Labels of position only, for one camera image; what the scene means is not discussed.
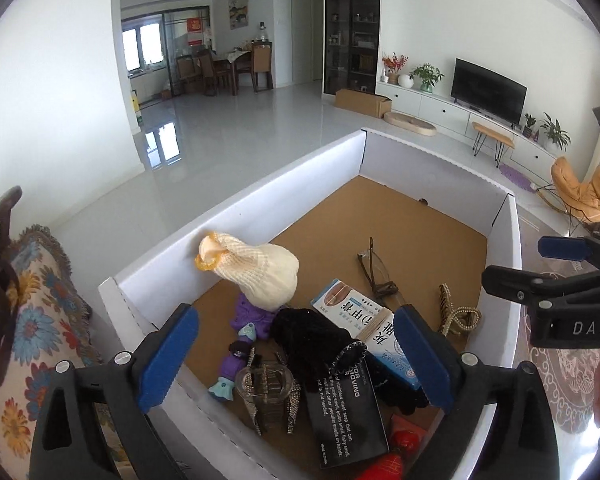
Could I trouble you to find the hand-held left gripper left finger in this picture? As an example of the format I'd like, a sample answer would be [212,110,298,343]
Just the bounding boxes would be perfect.
[27,304,200,480]

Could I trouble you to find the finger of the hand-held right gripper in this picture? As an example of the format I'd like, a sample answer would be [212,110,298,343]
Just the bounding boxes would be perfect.
[537,232,600,268]
[481,265,600,311]

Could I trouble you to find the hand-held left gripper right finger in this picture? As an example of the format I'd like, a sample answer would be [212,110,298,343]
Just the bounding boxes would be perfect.
[392,305,561,480]

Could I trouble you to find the black velvet glove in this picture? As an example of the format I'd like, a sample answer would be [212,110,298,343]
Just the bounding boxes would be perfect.
[270,307,368,386]
[367,350,431,416]

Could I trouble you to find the gold beaded hair clip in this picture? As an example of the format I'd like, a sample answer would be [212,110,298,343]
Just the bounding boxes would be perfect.
[437,284,482,336]

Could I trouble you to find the red tube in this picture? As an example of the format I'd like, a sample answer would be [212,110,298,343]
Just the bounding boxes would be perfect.
[352,412,428,480]

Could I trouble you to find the brown frame eyeglasses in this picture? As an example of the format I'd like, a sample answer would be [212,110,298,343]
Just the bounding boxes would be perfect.
[356,237,400,301]

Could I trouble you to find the purple toy figure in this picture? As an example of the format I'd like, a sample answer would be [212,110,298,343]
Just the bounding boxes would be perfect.
[209,294,281,401]

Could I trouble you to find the blue white medicine box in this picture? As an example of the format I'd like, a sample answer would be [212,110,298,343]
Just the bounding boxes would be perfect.
[310,278,423,391]

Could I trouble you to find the clear claw hair clip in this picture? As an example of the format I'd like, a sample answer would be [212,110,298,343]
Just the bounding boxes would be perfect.
[234,357,301,411]

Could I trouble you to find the black box with white text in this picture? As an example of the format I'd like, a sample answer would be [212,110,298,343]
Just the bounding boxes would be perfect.
[304,352,391,471]

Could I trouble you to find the rhinestone hair clip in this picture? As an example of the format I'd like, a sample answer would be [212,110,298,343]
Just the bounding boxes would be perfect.
[245,347,303,436]

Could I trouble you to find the cream knitted hat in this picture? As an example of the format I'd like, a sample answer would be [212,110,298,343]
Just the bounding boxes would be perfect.
[195,231,300,311]

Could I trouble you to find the white cardboard box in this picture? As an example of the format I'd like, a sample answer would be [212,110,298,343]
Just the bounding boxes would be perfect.
[97,127,523,480]

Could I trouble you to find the brown patterned desktop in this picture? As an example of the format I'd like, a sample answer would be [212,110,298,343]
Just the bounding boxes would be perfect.
[472,255,600,436]

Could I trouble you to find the orange lounge chair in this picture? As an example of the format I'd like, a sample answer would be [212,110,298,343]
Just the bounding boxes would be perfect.
[550,156,600,226]

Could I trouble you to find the purple floor mat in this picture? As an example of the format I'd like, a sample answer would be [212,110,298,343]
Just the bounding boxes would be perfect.
[498,162,536,192]

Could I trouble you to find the large leafy potted plant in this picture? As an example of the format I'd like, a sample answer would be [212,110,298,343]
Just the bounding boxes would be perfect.
[539,112,571,151]

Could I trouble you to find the wooden bench with metal legs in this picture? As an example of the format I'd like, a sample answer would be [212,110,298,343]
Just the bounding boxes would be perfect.
[471,121,516,168]

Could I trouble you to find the floral chair cushion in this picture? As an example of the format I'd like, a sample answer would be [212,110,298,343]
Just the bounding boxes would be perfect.
[0,225,131,480]

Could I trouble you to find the black television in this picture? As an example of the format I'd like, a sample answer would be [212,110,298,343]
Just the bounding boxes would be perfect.
[451,57,528,126]

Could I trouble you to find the round wooden board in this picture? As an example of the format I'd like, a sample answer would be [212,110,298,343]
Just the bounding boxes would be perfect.
[384,111,438,137]

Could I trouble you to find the white media console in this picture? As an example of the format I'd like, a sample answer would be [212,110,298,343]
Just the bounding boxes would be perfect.
[375,80,566,186]

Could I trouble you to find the green potted plant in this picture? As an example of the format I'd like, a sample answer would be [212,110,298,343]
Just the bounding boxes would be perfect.
[410,63,445,93]

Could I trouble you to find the dark wooden chair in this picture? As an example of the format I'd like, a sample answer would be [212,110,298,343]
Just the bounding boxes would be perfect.
[0,185,23,241]

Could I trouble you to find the brown cardboard box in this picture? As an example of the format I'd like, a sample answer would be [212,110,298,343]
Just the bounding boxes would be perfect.
[334,87,393,118]

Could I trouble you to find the red flower plant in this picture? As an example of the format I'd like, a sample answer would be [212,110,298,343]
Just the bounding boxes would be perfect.
[381,52,408,85]

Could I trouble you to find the black display cabinet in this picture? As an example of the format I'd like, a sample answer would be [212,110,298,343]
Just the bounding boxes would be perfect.
[322,0,381,96]

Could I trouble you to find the wooden dining table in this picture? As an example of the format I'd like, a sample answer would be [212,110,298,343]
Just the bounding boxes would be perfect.
[212,50,253,96]

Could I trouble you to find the framed wall painting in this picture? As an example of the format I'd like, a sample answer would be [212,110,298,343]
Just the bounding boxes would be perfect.
[228,0,249,29]

